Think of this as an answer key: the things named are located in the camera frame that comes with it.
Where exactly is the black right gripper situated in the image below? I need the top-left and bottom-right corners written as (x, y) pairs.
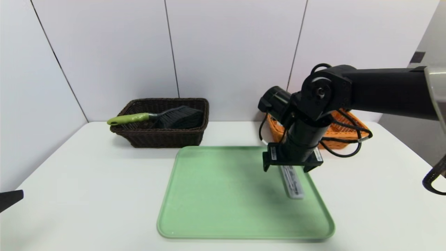
top-left (262, 118), bottom-right (324, 173)

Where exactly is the grey white printed eraser bar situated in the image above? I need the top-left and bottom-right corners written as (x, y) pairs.
top-left (280, 165), bottom-right (305, 200)

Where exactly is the grey brush with green handle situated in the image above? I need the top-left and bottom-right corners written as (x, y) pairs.
top-left (107, 106), bottom-right (205, 130)

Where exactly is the orange wicker basket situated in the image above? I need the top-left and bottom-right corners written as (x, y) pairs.
top-left (267, 109), bottom-right (370, 150)

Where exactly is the dark brown wicker basket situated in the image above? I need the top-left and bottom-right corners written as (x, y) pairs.
top-left (109, 98), bottom-right (209, 148)

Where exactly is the light green plastic tray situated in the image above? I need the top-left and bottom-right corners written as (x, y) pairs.
top-left (156, 146), bottom-right (336, 240)

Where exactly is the right wrist camera unit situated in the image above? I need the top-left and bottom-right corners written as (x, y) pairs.
top-left (258, 86), bottom-right (292, 122)

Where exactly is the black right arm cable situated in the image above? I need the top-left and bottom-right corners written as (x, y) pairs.
top-left (259, 63), bottom-right (446, 196)

